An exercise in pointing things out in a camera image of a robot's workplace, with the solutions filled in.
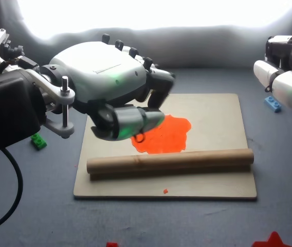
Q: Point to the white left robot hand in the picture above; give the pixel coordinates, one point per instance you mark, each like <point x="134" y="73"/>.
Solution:
<point x="97" y="72"/>

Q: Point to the wooden rolling pin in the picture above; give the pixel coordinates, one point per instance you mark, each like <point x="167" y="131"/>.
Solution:
<point x="174" y="160"/>

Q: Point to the blue flat toy brick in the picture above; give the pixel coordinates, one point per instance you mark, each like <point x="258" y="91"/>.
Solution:
<point x="272" y="104"/>

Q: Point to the green flat toy brick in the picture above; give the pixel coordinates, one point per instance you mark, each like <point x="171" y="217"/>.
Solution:
<point x="38" y="142"/>

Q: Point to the flat orange dough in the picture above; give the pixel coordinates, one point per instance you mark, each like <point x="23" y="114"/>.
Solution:
<point x="169" y="136"/>

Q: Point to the white backdrop cloth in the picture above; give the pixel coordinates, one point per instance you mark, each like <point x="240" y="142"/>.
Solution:
<point x="200" y="46"/>

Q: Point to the light wooden board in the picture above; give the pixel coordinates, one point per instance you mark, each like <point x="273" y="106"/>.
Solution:
<point x="212" y="123"/>

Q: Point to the grey table cloth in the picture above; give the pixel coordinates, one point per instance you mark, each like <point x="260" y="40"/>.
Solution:
<point x="277" y="167"/>

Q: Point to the small orange dough crumb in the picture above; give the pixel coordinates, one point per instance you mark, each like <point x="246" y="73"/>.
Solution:
<point x="165" y="191"/>

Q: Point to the small red toy brick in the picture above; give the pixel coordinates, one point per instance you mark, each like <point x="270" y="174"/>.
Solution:
<point x="111" y="244"/>

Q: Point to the red star shape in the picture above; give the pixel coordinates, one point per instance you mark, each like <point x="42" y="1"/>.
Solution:
<point x="272" y="242"/>

